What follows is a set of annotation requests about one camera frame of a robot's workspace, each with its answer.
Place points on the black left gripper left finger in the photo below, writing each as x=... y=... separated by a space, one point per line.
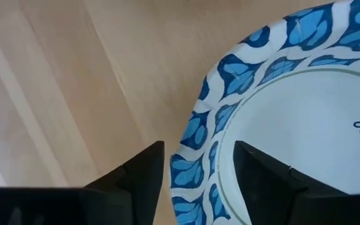
x=145 y=181

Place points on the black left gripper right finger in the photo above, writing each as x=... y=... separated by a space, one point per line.
x=261 y=187

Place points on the blue patterned paper bowl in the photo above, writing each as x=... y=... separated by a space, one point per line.
x=292 y=125

